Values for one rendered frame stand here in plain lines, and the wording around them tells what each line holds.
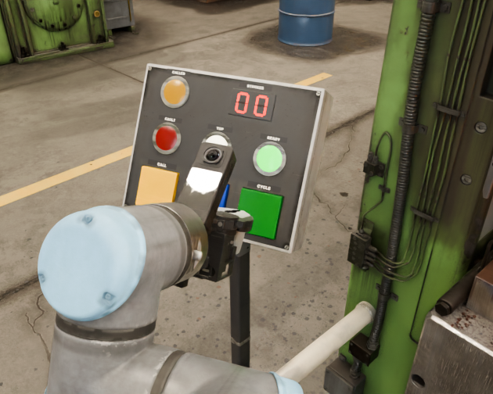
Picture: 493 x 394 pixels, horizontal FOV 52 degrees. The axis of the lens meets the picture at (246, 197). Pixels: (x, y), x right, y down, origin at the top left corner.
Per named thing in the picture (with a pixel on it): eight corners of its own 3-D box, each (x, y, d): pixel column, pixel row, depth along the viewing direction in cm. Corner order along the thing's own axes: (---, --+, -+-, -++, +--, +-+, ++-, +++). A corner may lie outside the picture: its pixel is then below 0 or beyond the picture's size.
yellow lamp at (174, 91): (176, 109, 90) (174, 86, 87) (161, 102, 93) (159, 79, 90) (190, 104, 91) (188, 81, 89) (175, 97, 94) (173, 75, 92)
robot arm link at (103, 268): (21, 314, 43) (34, 198, 42) (109, 285, 54) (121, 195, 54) (114, 343, 40) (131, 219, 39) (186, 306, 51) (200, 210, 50)
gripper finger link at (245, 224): (228, 223, 72) (203, 227, 64) (231, 210, 72) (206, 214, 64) (259, 231, 71) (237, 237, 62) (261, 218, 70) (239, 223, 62)
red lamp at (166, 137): (167, 155, 90) (165, 134, 88) (153, 147, 93) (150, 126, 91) (181, 150, 92) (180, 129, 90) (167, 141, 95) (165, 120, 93)
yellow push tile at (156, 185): (169, 213, 91) (177, 173, 90) (134, 204, 93) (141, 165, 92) (174, 213, 93) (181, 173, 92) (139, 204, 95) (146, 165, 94)
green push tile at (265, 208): (273, 240, 84) (282, 196, 84) (232, 229, 87) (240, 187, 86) (276, 239, 86) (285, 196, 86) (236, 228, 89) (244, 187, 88)
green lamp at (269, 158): (271, 177, 84) (272, 155, 82) (253, 167, 87) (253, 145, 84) (285, 171, 86) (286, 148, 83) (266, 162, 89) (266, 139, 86)
